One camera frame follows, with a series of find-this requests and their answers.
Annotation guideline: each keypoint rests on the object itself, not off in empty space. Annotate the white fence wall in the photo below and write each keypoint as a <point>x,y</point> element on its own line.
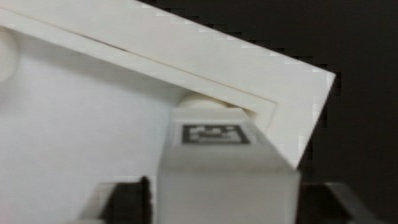
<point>145,39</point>

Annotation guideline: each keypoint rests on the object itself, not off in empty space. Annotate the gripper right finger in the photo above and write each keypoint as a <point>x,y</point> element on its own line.
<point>330,205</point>

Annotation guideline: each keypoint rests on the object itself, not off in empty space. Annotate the white square tabletop part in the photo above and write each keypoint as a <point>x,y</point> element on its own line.
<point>84,113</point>

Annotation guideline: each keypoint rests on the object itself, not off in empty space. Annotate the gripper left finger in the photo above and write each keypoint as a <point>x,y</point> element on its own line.
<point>120,204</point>

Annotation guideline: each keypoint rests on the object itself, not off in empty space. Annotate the white leg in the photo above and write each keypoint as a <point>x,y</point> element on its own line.
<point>227,182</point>

